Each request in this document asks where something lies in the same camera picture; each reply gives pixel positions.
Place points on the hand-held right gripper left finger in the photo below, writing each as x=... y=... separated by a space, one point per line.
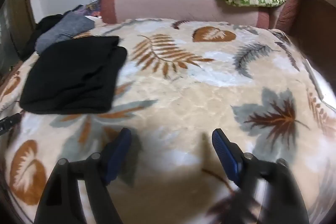
x=118 y=151

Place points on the purple patterned cloth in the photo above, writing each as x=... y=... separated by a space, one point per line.
x=89 y=7

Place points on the black pants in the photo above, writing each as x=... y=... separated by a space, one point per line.
x=73 y=77

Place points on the brown wooden board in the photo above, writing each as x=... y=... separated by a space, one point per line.
x=316 y=16

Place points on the grey garment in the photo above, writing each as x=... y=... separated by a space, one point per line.
x=61 y=28

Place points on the leaf print fleece blanket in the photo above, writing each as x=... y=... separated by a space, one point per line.
x=189 y=98

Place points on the black garment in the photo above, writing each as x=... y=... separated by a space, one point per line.
x=43 y=27

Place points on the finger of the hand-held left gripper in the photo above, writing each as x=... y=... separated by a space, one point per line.
x=9 y=123

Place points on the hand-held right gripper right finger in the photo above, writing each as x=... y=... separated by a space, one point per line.
x=226 y=154

